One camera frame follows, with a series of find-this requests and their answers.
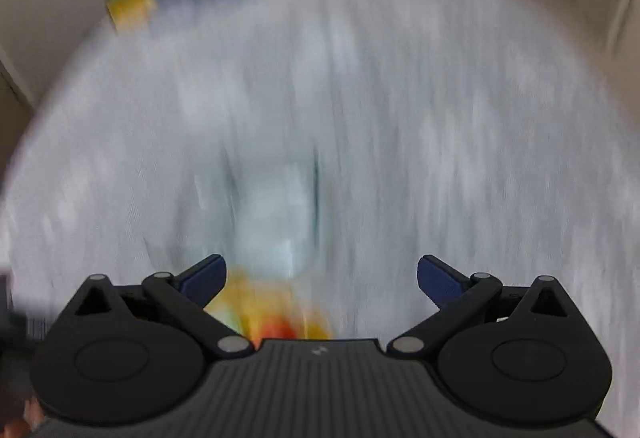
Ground yellow box lid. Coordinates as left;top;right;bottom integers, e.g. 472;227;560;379
204;271;333;348

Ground clear plastic storage box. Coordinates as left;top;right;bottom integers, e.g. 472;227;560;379
191;140;320;280

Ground grey floral lace tablecloth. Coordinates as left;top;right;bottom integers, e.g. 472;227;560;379
1;0;639;437

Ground small yellow round case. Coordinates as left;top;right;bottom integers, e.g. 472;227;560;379
106;0;157;32

